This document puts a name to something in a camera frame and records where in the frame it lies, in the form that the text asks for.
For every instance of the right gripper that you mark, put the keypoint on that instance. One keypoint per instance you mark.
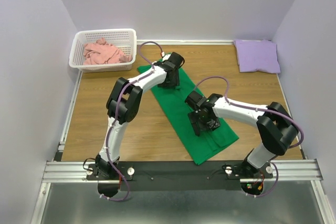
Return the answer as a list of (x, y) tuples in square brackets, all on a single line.
[(200, 127)]

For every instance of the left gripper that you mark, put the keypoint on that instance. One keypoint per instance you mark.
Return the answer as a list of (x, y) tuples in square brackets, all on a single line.
[(169, 82)]

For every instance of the green t-shirt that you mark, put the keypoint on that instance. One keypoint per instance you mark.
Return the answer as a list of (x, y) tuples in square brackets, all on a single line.
[(202, 136)]

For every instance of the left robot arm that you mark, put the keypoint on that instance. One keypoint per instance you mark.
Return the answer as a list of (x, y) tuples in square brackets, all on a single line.
[(123, 105)]

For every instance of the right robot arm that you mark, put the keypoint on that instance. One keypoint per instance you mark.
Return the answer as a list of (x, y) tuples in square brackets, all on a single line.
[(276, 128)]

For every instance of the white plastic basket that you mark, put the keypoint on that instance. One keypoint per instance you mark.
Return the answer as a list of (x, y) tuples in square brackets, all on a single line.
[(125, 39)]

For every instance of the pink t-shirt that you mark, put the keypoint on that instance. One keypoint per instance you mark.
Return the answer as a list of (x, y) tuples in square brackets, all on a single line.
[(101, 53)]

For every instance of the folded purple t-shirt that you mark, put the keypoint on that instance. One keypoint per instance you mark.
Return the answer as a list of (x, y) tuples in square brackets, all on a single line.
[(253, 56)]

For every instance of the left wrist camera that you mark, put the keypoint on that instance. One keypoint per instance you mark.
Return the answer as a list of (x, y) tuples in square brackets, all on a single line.
[(165, 55)]

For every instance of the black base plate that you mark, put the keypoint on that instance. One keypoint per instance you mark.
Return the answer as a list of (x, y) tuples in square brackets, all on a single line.
[(177, 176)]

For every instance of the aluminium rail frame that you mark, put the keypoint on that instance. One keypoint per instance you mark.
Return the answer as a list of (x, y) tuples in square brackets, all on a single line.
[(66, 196)]

